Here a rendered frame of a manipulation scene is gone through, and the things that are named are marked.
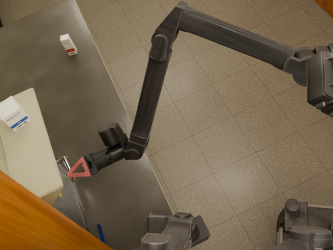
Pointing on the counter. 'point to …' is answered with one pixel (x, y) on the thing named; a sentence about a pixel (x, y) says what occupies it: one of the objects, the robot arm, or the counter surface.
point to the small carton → (13, 114)
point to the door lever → (66, 165)
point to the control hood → (31, 152)
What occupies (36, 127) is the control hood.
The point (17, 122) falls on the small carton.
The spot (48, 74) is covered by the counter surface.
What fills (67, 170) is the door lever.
